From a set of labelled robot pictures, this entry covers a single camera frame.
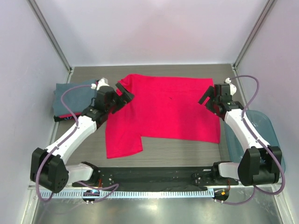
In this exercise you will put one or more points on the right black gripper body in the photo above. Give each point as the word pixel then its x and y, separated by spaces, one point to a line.
pixel 211 104

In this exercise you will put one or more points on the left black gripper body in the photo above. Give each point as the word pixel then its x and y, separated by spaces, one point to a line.
pixel 117 101

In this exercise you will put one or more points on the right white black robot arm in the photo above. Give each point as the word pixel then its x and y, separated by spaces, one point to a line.
pixel 261 162

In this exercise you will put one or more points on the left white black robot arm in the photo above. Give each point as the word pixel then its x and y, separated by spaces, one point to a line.
pixel 48 166

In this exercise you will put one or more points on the folded grey-blue t shirt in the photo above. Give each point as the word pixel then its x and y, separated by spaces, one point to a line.
pixel 76 100

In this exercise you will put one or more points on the folded black t shirt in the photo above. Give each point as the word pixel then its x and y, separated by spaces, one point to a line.
pixel 59 120

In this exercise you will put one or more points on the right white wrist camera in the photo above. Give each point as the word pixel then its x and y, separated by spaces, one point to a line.
pixel 233 88

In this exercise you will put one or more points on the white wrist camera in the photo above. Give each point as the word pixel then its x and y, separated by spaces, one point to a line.
pixel 99 83
pixel 233 88

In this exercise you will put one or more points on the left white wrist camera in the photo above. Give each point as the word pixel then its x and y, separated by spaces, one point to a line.
pixel 99 83

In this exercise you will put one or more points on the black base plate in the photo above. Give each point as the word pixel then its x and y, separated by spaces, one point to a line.
pixel 162 179

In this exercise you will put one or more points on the slotted cable duct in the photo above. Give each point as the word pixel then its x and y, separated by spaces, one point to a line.
pixel 90 193

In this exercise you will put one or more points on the right aluminium frame post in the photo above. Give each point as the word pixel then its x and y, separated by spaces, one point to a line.
pixel 267 8

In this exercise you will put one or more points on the aluminium frame post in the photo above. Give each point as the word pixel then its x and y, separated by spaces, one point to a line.
pixel 267 8
pixel 45 26

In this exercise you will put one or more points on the left aluminium frame post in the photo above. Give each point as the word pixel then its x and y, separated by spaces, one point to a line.
pixel 45 26

